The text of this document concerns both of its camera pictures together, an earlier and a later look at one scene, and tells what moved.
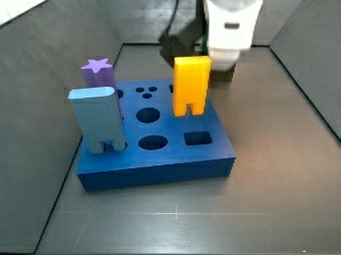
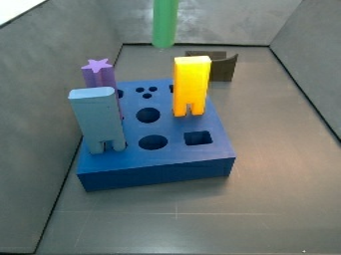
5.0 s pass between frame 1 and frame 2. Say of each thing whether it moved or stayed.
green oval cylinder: moved
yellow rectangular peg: stayed
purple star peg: stayed
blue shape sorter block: stayed
